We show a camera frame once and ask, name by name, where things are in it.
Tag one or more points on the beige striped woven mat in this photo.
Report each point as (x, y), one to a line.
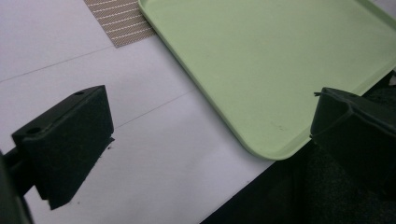
(120, 20)

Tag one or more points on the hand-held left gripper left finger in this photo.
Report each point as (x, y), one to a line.
(67, 146)

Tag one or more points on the light green plastic tray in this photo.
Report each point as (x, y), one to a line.
(267, 62)

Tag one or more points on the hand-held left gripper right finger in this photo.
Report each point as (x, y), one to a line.
(355, 137)

